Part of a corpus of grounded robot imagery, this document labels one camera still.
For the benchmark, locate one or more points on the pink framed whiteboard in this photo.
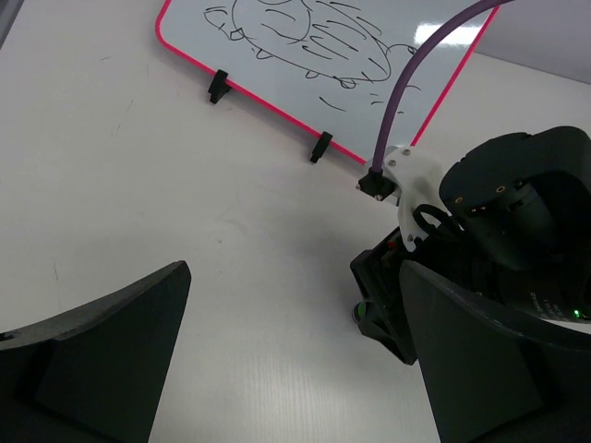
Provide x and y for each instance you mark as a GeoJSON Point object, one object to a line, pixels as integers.
{"type": "Point", "coordinates": [322, 65]}

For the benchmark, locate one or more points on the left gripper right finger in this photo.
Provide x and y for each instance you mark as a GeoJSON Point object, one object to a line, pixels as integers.
{"type": "Point", "coordinates": [494, 374]}

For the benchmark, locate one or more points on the green whiteboard eraser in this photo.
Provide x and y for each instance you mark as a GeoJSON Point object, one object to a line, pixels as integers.
{"type": "Point", "coordinates": [360, 311]}

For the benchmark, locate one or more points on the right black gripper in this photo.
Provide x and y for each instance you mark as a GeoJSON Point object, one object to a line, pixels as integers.
{"type": "Point", "coordinates": [376, 273]}

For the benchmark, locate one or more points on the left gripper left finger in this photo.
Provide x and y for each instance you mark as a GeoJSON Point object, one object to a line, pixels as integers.
{"type": "Point", "coordinates": [94, 373]}

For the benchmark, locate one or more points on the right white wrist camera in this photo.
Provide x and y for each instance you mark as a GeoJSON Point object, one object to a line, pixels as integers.
{"type": "Point", "coordinates": [410, 177]}

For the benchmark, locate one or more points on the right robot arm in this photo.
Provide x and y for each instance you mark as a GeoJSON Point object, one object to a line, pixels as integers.
{"type": "Point", "coordinates": [509, 221]}

